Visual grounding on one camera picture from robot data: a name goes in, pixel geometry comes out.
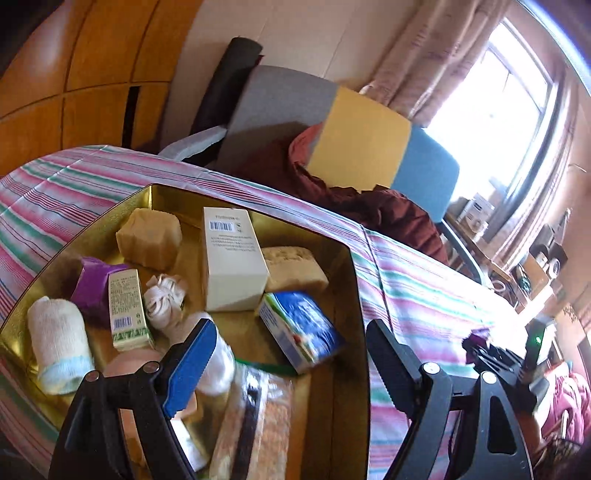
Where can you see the white box with blue label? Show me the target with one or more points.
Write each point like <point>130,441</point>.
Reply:
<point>478,210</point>

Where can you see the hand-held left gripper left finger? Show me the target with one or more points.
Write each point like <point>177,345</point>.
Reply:
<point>191,369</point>

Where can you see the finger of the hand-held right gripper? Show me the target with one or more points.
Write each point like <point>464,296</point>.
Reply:
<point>501,364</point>

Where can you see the person's pink clothing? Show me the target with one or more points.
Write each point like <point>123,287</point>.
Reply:
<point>570,401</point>

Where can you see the wooden wardrobe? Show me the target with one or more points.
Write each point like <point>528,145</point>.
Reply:
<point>92,46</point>

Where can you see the striped tablecloth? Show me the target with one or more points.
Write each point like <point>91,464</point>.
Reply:
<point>69,184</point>

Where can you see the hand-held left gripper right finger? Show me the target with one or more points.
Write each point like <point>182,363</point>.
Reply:
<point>385,364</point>

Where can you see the window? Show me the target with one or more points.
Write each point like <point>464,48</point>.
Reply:
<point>498,115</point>

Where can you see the clear cracker packet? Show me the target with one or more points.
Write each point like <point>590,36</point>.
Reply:
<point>272,415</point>

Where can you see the purple packet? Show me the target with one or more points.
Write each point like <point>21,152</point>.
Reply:
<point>92,288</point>

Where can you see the green white small box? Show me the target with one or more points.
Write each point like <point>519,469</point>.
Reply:
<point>127,309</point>

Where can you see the grey yellow blue armchair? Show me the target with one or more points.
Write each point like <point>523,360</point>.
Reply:
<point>360,134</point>

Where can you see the blue carton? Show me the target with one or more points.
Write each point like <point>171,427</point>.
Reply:
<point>304,332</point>

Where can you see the gold tin box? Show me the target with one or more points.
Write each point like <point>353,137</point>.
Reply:
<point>318,415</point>

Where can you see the white sock roll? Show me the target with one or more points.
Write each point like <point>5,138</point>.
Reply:
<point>221,369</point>

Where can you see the dark red garment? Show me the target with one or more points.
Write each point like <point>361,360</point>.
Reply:
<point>392,217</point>

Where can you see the patterned pink curtain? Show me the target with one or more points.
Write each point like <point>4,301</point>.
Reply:
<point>429,60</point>

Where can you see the wooden side desk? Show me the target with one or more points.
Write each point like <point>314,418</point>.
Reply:
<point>503,272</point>

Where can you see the white tall box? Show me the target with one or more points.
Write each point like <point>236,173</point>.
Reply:
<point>235,272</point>

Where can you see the tan sponge loaf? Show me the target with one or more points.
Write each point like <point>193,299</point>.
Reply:
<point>295,270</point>

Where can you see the pink cloth roll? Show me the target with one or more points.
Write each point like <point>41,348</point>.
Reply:
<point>131,360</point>

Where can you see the white sock with blue cuff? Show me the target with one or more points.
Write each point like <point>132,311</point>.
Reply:
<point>57,341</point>

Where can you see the black rolled mat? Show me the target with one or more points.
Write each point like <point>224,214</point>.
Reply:
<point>231,69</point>

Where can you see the white knotted cloth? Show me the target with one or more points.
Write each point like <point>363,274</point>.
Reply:
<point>164,302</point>

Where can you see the dark purple small cloth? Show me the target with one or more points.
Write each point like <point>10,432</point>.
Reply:
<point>475,342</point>

